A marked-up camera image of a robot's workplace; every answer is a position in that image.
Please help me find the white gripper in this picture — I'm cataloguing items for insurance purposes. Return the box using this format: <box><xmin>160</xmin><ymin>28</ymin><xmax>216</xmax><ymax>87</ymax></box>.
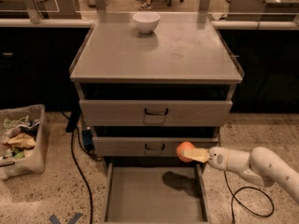
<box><xmin>180</xmin><ymin>147</ymin><xmax>229</xmax><ymax>171</ymax></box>

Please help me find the orange fruit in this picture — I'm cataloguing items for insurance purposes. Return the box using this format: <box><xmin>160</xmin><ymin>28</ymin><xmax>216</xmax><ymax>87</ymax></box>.
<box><xmin>176</xmin><ymin>142</ymin><xmax>194</xmax><ymax>162</ymax></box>

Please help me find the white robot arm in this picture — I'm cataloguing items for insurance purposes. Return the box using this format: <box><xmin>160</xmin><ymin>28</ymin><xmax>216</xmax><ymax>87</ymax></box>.
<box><xmin>177</xmin><ymin>147</ymin><xmax>299</xmax><ymax>203</ymax></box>

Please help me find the bottom grey drawer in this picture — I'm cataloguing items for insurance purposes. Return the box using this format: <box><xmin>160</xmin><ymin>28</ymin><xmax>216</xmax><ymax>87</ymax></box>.
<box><xmin>102</xmin><ymin>163</ymin><xmax>211</xmax><ymax>224</ymax></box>

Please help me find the grey drawer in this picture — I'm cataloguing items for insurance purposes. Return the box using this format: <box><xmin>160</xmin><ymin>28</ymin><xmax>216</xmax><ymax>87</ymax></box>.
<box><xmin>93</xmin><ymin>137</ymin><xmax>218</xmax><ymax>157</ymax></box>
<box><xmin>102</xmin><ymin>163</ymin><xmax>211</xmax><ymax>224</ymax></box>
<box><xmin>79</xmin><ymin>100</ymin><xmax>233</xmax><ymax>127</ymax></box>

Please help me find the grey metal drawer cabinet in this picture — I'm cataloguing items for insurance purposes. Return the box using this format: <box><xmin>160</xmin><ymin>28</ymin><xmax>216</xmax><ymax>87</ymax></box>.
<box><xmin>70</xmin><ymin>12</ymin><xmax>244</xmax><ymax>165</ymax></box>

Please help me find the middle grey drawer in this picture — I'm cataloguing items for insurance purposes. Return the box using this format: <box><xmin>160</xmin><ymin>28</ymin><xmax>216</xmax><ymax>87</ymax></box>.
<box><xmin>93</xmin><ymin>137</ymin><xmax>218</xmax><ymax>157</ymax></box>

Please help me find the top grey drawer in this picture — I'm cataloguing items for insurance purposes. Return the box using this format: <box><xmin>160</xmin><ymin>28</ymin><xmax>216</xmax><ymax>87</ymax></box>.
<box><xmin>79</xmin><ymin>100</ymin><xmax>233</xmax><ymax>127</ymax></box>

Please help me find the blue power box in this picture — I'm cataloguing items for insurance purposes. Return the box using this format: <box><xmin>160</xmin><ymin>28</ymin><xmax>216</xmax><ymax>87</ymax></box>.
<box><xmin>81</xmin><ymin>128</ymin><xmax>93</xmax><ymax>151</ymax></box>

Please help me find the white ceramic bowl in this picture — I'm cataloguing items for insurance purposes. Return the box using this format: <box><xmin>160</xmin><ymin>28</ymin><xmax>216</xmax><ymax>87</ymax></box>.
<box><xmin>133</xmin><ymin>12</ymin><xmax>160</xmax><ymax>34</ymax></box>

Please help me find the crumpled yellow snack bag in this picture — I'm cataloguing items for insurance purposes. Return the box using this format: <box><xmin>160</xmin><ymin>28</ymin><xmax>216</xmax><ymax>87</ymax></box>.
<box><xmin>8</xmin><ymin>133</ymin><xmax>36</xmax><ymax>149</ymax></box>

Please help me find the clear plastic storage bin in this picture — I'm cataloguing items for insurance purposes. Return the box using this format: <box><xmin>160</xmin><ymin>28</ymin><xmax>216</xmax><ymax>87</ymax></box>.
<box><xmin>0</xmin><ymin>105</ymin><xmax>50</xmax><ymax>180</ymax></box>

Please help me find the black cable on right floor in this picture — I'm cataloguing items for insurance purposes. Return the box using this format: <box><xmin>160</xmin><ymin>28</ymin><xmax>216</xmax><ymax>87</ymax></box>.
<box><xmin>217</xmin><ymin>131</ymin><xmax>275</xmax><ymax>224</ymax></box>

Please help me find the black cable on floor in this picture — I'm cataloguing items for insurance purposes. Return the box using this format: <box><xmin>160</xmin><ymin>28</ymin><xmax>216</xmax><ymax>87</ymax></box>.
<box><xmin>217</xmin><ymin>131</ymin><xmax>275</xmax><ymax>224</ymax></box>
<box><xmin>60</xmin><ymin>110</ymin><xmax>94</xmax><ymax>224</ymax></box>

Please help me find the black cable on left floor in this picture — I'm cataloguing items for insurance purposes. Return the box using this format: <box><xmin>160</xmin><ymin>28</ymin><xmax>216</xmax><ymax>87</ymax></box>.
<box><xmin>60</xmin><ymin>110</ymin><xmax>94</xmax><ymax>224</ymax></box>

